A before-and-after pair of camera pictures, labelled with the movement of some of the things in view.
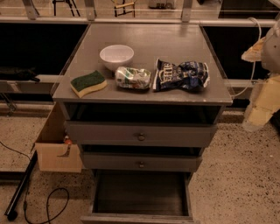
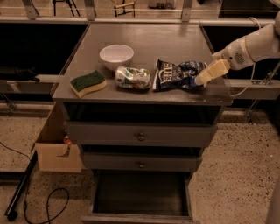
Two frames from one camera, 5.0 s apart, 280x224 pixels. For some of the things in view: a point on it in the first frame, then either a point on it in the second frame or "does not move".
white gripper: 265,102 -> 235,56
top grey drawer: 148,134 does not move
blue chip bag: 190,75 does not move
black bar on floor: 11,212 does not move
